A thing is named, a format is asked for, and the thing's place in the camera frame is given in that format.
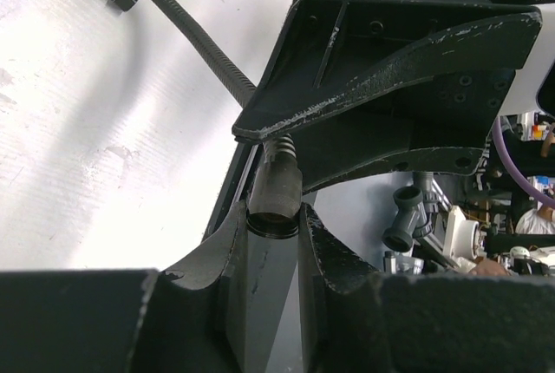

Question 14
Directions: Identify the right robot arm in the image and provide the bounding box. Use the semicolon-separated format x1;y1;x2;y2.
232;0;554;192

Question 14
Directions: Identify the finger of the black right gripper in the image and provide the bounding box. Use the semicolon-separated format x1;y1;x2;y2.
262;0;538;192
232;20;541;143

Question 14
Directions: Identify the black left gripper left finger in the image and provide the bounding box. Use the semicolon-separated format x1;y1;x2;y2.
130;200;248;372

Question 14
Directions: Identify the grey pipe fitting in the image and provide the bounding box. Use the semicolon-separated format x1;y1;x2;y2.
382;172;439;252

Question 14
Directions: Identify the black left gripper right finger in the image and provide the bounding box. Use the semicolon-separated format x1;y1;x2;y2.
298;203;390;372

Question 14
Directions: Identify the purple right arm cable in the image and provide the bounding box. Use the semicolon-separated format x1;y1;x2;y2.
490;116;555;209

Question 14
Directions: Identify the dark grey flexible hose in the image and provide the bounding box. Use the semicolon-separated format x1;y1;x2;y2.
65;0;303;239

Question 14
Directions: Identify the white round device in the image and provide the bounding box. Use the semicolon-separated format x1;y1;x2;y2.
442;206;486;272

